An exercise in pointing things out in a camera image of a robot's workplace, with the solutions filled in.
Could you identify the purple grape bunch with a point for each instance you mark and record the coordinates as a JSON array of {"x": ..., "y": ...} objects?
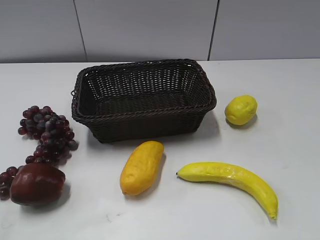
[{"x": 55, "y": 137}]

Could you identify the dark brown woven basket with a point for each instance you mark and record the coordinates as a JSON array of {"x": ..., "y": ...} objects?
[{"x": 142, "y": 100}]

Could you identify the orange yellow mango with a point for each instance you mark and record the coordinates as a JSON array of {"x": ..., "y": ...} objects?
[{"x": 141, "y": 169}]

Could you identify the yellow banana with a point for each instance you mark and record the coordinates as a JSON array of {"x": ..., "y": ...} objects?
[{"x": 235, "y": 176}]

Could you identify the yellow lemon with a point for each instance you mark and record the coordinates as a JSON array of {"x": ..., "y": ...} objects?
[{"x": 241, "y": 110}]

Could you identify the dark red apple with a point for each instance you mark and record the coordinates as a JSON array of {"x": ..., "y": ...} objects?
[{"x": 37, "y": 184}]

